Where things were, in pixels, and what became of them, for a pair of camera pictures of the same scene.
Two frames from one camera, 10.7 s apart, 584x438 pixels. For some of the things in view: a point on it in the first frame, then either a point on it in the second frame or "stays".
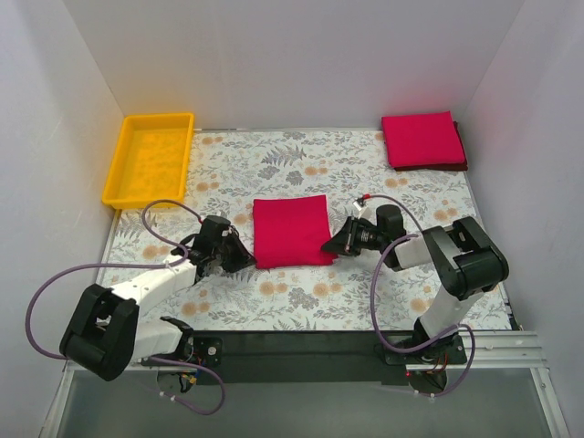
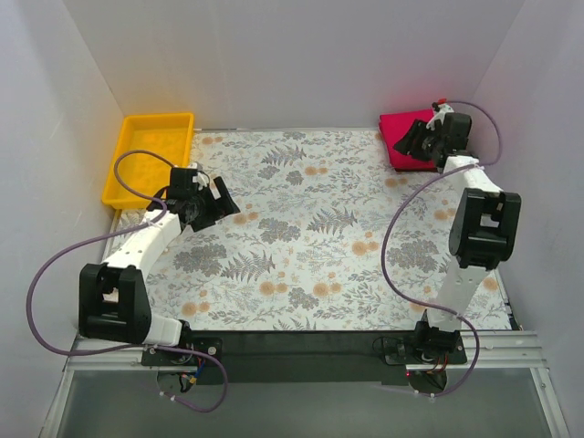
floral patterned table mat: (232, 167) stays
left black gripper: (232, 254) to (212, 206)
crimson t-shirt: (291, 232) to (393, 125)
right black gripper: (348, 237) to (422, 140)
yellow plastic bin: (151, 160) stays
